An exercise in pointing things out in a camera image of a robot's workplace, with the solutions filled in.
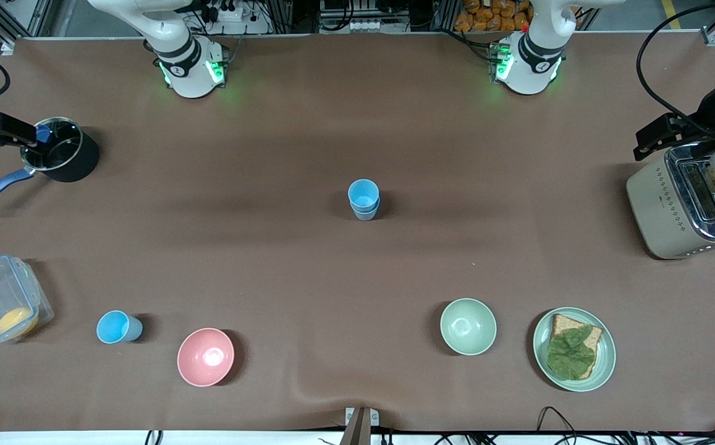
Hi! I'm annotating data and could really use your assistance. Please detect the plain light blue cup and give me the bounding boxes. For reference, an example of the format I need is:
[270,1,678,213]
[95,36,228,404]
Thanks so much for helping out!
[96,310,143,344]
[348,179,380,211]

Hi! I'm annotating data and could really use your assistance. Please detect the blue cup with white inside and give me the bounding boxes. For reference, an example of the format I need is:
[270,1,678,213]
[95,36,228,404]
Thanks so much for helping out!
[351,199,381,221]

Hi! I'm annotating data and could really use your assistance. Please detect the glass lid with blue knob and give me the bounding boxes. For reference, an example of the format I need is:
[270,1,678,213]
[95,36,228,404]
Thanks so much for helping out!
[22,119,82,172]

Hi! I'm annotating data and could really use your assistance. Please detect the beige and chrome toaster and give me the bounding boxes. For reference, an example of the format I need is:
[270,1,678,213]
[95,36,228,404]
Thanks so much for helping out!
[626,143,715,260]

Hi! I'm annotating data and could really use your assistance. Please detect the orange food piece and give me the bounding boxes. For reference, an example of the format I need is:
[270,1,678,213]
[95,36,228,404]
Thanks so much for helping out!
[0,307,40,337]

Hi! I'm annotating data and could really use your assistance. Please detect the brown bread slice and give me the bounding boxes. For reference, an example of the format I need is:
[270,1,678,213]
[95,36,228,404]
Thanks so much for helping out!
[549,313,604,380]

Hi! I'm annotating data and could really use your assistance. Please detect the orange snack bags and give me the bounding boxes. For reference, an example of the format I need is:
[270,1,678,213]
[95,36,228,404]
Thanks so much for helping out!
[454,0,534,33]

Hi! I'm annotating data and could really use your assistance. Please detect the pale green plate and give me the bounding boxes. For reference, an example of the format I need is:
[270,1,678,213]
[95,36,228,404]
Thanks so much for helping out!
[532,307,617,392]

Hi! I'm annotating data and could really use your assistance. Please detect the green lettuce leaf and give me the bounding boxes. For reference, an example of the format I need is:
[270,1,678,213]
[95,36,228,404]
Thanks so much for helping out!
[546,326,597,380]

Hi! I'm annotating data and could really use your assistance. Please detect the white power strip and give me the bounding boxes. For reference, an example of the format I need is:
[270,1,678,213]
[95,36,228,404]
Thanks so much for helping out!
[200,0,253,23]

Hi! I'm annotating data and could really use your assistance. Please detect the pale green bowl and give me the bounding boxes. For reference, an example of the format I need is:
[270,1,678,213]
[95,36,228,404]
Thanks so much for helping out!
[439,298,497,357]

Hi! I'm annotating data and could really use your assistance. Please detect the pink bowl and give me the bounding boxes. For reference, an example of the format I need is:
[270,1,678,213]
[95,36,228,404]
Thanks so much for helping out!
[177,328,235,388]

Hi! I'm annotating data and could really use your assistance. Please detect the black saucepan with blue handle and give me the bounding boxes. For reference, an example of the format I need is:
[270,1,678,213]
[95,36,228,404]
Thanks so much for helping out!
[0,116,101,213]

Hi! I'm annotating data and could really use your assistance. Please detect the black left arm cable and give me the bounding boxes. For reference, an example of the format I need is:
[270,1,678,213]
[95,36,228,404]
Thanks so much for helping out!
[636,0,715,134]

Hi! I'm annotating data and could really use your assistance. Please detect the looped black cable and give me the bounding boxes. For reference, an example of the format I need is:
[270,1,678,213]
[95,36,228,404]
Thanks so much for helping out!
[536,406,580,445]

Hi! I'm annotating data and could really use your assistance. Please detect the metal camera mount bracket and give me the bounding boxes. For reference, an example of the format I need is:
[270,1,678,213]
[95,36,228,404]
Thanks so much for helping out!
[345,407,380,445]

